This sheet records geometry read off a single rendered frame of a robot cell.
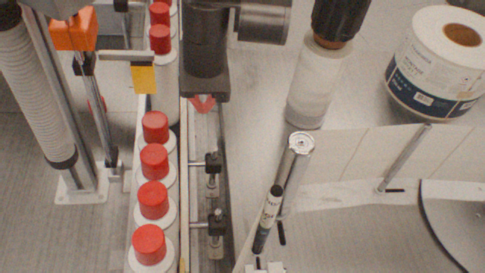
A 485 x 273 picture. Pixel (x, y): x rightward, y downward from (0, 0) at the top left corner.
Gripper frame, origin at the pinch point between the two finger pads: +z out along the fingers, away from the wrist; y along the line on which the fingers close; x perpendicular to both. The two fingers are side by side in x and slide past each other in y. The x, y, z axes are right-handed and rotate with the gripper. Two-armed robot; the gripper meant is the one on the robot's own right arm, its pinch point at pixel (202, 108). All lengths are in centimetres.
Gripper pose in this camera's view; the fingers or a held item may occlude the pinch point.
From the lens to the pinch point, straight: 60.2
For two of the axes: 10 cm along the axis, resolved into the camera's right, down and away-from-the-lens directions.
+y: -0.9, -8.0, 5.9
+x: -9.9, 0.1, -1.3
